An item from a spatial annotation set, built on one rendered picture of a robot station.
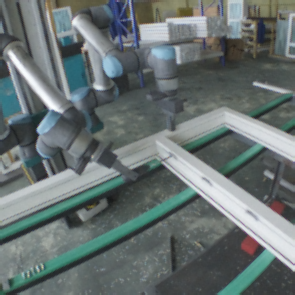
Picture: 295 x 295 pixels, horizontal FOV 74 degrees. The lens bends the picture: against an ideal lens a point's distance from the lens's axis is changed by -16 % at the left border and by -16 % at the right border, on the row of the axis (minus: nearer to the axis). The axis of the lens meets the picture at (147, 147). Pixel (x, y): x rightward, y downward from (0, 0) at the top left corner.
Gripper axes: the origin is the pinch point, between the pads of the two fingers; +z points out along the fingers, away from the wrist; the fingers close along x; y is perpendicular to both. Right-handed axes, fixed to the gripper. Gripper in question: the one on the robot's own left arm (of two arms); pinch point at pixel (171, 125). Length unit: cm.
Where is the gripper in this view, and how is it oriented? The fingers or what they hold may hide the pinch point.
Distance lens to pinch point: 97.9
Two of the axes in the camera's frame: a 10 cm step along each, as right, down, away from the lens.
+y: 8.5, -3.6, 3.8
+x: -5.1, -4.1, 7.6
